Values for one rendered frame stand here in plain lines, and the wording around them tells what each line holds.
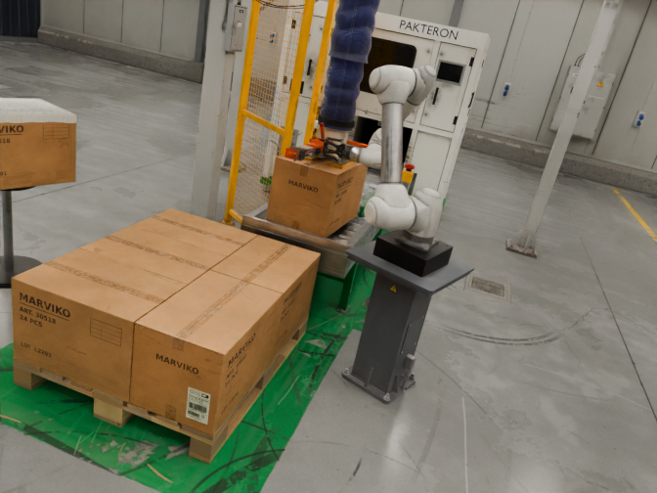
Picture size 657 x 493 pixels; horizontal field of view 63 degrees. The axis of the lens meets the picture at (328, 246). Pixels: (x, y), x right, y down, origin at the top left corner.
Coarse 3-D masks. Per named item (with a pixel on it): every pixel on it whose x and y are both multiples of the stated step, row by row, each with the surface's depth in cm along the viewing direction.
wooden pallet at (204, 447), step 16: (304, 320) 319; (288, 352) 304; (16, 368) 239; (32, 368) 236; (272, 368) 277; (32, 384) 240; (64, 384) 233; (80, 384) 230; (256, 384) 269; (96, 400) 230; (112, 400) 227; (96, 416) 233; (112, 416) 230; (128, 416) 234; (144, 416) 225; (160, 416) 222; (240, 416) 249; (192, 432) 220; (224, 432) 230; (192, 448) 222; (208, 448) 220
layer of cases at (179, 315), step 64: (64, 256) 248; (128, 256) 260; (192, 256) 274; (256, 256) 289; (320, 256) 311; (64, 320) 221; (128, 320) 211; (192, 320) 220; (256, 320) 229; (128, 384) 222; (192, 384) 212
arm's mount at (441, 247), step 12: (384, 240) 263; (384, 252) 264; (396, 252) 260; (408, 252) 256; (420, 252) 258; (432, 252) 260; (444, 252) 265; (396, 264) 261; (408, 264) 257; (420, 264) 253; (432, 264) 259; (444, 264) 272; (420, 276) 254
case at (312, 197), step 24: (288, 168) 314; (312, 168) 308; (336, 168) 317; (360, 168) 342; (288, 192) 318; (312, 192) 312; (336, 192) 312; (360, 192) 360; (288, 216) 323; (312, 216) 317; (336, 216) 327
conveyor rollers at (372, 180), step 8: (368, 176) 504; (376, 176) 511; (368, 184) 478; (376, 184) 485; (368, 192) 453; (352, 224) 369; (360, 224) 376; (336, 232) 347; (344, 232) 353; (352, 232) 353; (336, 240) 336; (344, 240) 336
